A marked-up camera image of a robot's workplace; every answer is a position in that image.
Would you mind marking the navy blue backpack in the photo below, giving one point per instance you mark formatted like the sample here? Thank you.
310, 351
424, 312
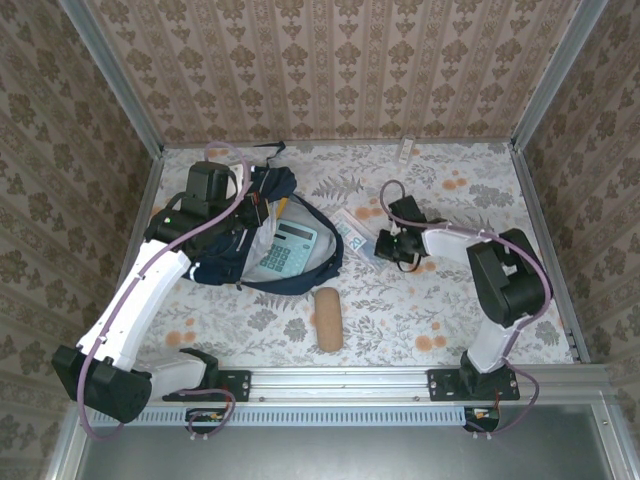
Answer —
280, 180

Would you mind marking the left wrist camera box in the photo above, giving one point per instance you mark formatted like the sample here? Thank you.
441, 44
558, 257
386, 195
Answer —
209, 180

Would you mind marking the aluminium mounting rail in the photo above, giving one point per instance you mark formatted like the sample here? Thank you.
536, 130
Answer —
340, 382

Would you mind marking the clear plastic lead case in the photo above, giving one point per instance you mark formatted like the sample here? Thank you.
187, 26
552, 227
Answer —
406, 150

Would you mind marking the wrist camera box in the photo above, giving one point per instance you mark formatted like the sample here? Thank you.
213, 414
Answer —
406, 211
209, 180

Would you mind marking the aluminium table back rail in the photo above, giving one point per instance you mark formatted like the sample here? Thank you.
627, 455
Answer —
350, 143

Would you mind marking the floral patterned table cover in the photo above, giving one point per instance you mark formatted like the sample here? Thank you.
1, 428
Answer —
390, 340

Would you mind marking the grey metal sheet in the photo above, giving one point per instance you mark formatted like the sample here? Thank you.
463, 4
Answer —
325, 455

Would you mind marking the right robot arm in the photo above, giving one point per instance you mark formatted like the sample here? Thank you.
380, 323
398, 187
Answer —
450, 242

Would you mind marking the brown cork pencil case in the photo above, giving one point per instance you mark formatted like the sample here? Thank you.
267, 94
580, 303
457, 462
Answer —
329, 320

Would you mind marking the black wiring connector bracket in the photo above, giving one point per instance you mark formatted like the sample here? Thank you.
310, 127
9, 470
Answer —
200, 425
482, 414

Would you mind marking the aluminium table side rail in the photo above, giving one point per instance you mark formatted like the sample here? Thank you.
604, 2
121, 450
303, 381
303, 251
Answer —
151, 180
549, 250

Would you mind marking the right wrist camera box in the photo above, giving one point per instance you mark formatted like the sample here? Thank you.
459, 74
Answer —
406, 211

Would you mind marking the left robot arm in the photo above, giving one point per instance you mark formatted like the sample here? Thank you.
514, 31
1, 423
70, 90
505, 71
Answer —
135, 295

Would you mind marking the aluminium frame corner post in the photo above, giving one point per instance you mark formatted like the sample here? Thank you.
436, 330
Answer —
110, 70
560, 70

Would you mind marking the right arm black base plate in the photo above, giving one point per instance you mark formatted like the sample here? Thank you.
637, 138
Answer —
442, 385

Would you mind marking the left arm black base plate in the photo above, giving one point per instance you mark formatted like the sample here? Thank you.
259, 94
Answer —
237, 385

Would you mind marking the ruler set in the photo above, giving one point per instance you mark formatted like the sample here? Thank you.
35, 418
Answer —
352, 235

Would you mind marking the mint green calculator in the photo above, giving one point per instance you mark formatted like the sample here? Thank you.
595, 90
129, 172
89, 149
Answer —
287, 250

